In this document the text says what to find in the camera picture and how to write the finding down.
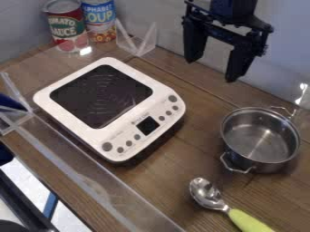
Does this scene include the silver steel pot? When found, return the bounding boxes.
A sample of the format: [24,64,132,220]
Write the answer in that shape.
[220,106,300,174]

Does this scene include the black and blue stand frame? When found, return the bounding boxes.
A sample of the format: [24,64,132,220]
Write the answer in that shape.
[0,170,58,232]

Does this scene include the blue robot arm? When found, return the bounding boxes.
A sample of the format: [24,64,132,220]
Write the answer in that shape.
[181,0,274,82]

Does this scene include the spoon with green handle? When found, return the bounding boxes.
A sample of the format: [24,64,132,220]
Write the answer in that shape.
[188,178,275,232]

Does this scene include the blue cloth object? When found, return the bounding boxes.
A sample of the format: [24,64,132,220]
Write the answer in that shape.
[0,92,26,167]

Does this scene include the white and black stove top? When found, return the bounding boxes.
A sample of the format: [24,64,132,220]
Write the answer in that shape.
[32,57,187,163]

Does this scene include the tomato sauce can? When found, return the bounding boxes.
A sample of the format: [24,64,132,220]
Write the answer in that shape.
[42,0,88,53]

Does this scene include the alphabet soup can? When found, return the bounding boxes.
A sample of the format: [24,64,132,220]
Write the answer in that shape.
[81,0,116,43]

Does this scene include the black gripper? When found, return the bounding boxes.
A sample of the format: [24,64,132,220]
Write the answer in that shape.
[183,0,274,82]

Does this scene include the clear acrylic corner bracket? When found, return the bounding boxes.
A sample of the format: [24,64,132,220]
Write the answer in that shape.
[114,19,157,57]

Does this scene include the clear acrylic front barrier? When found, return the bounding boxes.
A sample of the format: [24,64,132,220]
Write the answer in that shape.
[0,113,185,232]

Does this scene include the clear acrylic left bracket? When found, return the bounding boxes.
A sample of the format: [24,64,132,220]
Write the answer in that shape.
[0,72,33,136]

